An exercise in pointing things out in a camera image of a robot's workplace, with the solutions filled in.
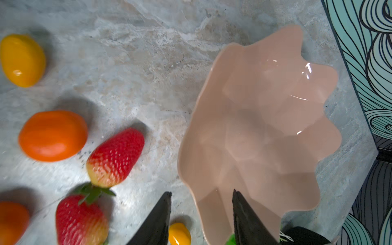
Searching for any pink scalloped fruit bowl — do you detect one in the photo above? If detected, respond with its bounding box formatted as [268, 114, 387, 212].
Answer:
[178, 25, 342, 245]

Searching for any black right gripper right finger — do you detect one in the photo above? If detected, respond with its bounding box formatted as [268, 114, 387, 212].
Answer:
[232, 190, 279, 245]

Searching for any yellow kumquat upper cluster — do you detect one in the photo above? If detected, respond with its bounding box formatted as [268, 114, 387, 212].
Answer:
[168, 223, 192, 245]

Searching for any orange tangerine upper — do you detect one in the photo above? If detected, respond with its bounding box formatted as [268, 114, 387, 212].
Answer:
[18, 110, 88, 162]

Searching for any green grape bunch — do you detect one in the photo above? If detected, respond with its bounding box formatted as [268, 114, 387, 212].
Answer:
[226, 234, 236, 245]

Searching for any strawberry pair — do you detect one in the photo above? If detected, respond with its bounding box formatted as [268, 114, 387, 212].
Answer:
[55, 182, 116, 245]
[86, 128, 145, 188]

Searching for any upper strawberry left pair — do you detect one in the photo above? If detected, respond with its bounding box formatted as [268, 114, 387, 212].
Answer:
[86, 128, 145, 188]

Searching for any lower strawberry left pair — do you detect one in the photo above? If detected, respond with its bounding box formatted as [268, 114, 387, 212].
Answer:
[55, 182, 116, 245]

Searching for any orange tangerine lower middle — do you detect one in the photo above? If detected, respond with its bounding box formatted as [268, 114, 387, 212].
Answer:
[1, 202, 30, 245]

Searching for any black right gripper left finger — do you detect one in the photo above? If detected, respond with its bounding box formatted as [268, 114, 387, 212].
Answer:
[127, 192, 172, 245]

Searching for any orange tangerine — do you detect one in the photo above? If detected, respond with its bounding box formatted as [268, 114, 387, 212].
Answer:
[1, 202, 30, 245]
[18, 110, 88, 162]

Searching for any yellow kumquat far left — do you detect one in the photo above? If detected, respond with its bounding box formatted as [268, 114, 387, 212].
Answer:
[1, 34, 47, 88]

